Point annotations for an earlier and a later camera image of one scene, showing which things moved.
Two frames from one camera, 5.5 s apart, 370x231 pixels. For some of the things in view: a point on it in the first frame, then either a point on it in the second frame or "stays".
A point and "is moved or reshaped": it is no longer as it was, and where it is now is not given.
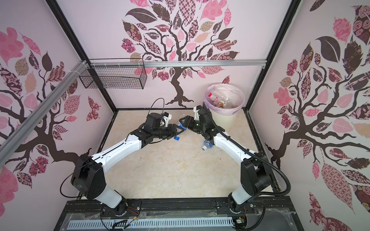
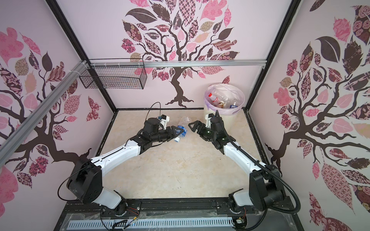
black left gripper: [174, 129] stays
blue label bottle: [181, 125] → [234, 106]
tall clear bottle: [231, 99] stays
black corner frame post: [55, 6] stays
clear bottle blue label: [207, 145] is moved or reshaped
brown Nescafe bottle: [221, 104] stays
